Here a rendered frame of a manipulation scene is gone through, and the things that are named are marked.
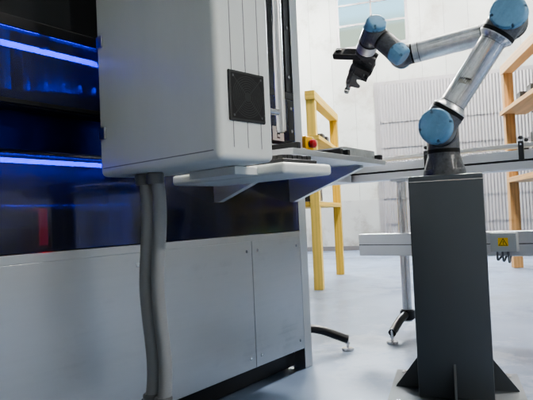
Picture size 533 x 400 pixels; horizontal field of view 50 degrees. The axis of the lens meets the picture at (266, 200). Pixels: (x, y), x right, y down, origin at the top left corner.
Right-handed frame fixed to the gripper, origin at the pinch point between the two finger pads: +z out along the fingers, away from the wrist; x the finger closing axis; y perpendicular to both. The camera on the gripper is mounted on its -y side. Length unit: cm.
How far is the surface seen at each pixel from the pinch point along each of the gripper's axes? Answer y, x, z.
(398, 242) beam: 55, -1, 93
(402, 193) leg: 45, 21, 81
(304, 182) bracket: 2.1, -34.9, 28.2
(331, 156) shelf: 11, -48, -16
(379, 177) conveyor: 30, 23, 80
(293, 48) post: -30.8, 15.0, 11.2
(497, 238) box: 93, 5, 57
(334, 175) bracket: 12.4, -31.4, 18.4
